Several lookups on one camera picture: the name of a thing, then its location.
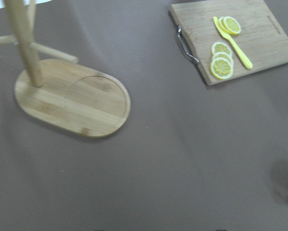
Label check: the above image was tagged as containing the wooden cup storage rack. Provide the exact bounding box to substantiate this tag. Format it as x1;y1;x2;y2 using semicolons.
0;0;131;138

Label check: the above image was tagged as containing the brown table mat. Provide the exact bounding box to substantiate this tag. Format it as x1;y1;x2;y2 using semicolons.
0;0;288;231

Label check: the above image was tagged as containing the lemon slice middle of trio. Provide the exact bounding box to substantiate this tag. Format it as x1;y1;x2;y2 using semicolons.
212;51;233;64

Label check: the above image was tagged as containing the lemon slice back of trio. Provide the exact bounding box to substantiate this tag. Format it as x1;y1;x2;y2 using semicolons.
211;41;233;56

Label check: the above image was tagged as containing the yellow plastic knife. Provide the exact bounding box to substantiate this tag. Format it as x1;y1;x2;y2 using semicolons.
213;16;253;69

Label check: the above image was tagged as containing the lemon slice under pair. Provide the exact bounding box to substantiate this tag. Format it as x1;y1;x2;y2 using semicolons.
218;16;229;34

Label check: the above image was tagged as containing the lemon slice top of pair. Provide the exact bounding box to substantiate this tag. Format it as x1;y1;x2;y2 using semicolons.
223;16;241;35

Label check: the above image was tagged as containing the wooden cutting board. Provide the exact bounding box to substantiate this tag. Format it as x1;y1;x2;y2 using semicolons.
170;0;288;85

